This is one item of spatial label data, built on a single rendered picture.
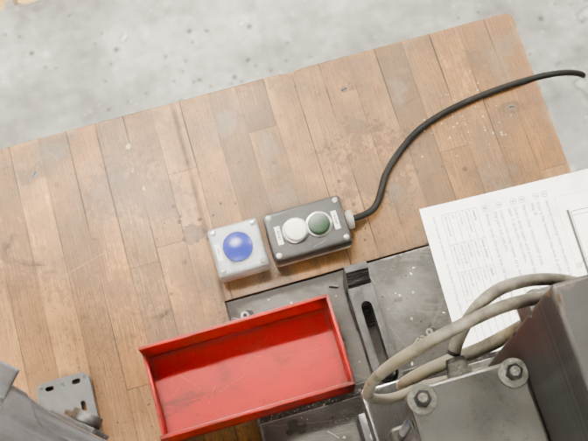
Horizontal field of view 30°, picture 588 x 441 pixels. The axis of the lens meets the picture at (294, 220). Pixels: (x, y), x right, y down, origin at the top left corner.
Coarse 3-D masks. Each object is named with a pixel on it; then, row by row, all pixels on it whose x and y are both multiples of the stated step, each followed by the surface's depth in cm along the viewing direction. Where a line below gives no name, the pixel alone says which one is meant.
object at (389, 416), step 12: (444, 372) 118; (384, 384) 117; (360, 396) 119; (372, 408) 117; (384, 408) 117; (396, 408) 117; (372, 420) 116; (384, 420) 116; (396, 420) 116; (372, 432) 117; (384, 432) 116
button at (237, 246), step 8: (240, 232) 145; (224, 240) 144; (232, 240) 144; (240, 240) 144; (248, 240) 144; (224, 248) 144; (232, 248) 144; (240, 248) 144; (248, 248) 144; (232, 256) 143; (240, 256) 143
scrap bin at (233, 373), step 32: (256, 320) 140; (288, 320) 144; (320, 320) 144; (160, 352) 142; (192, 352) 143; (224, 352) 143; (256, 352) 143; (288, 352) 143; (320, 352) 142; (160, 384) 142; (192, 384) 142; (224, 384) 142; (256, 384) 141; (288, 384) 141; (320, 384) 141; (352, 384) 136; (160, 416) 138; (192, 416) 140; (224, 416) 140; (256, 416) 139
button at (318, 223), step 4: (312, 216) 145; (316, 216) 145; (320, 216) 145; (324, 216) 145; (308, 220) 145; (312, 220) 144; (316, 220) 144; (320, 220) 144; (324, 220) 144; (328, 220) 144; (308, 224) 144; (312, 224) 144; (316, 224) 144; (320, 224) 144; (324, 224) 144; (328, 224) 144; (312, 228) 144; (316, 228) 144; (320, 228) 144; (324, 228) 144; (328, 228) 145; (312, 232) 144; (316, 232) 144; (320, 232) 144; (324, 232) 144
